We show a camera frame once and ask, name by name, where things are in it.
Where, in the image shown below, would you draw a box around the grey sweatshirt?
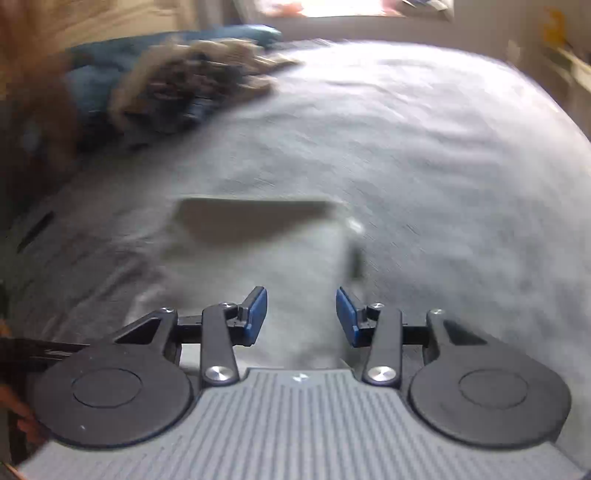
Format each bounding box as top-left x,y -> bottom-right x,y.
127,197 -> 365,370

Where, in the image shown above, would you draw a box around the dark clothes on sill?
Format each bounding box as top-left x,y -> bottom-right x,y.
398,0 -> 454,20

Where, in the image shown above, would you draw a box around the person's left hand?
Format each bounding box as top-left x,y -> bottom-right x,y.
0,384 -> 46,446

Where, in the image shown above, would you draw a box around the grey bed sheet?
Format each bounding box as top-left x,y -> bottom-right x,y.
1,43 -> 590,464

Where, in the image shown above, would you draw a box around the black white plaid shirt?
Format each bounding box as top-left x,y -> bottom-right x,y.
124,53 -> 245,135

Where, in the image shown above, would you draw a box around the beige checked garment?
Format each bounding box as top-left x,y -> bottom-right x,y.
187,38 -> 301,103

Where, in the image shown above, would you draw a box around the white cream garment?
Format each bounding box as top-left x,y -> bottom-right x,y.
108,42 -> 189,131

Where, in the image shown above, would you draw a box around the teal blue duvet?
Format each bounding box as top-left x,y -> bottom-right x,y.
64,25 -> 283,116

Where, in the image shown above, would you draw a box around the person's brown hair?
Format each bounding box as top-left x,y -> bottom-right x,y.
1,1 -> 77,206

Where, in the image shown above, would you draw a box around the white desk with drawers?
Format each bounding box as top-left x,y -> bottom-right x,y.
540,46 -> 591,138

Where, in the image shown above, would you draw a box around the orange bag on sill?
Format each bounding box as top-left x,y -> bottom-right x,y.
259,0 -> 305,18

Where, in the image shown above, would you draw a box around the yellow box on desk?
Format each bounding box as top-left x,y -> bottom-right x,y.
542,8 -> 567,48

